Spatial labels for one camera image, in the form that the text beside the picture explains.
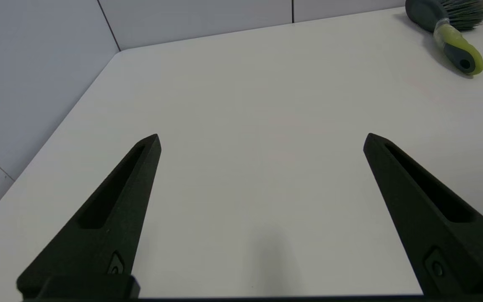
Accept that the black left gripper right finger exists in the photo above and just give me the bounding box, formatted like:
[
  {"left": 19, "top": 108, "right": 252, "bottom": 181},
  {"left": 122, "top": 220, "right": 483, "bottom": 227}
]
[{"left": 363, "top": 133, "right": 483, "bottom": 297}]

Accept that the black brush with green handle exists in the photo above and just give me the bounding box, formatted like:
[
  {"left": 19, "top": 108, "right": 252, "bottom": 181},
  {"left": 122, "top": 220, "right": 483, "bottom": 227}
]
[{"left": 405, "top": 0, "right": 483, "bottom": 76}]

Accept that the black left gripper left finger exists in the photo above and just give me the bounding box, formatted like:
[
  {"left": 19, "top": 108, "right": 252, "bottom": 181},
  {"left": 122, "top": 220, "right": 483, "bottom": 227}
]
[{"left": 16, "top": 134, "right": 162, "bottom": 296}]

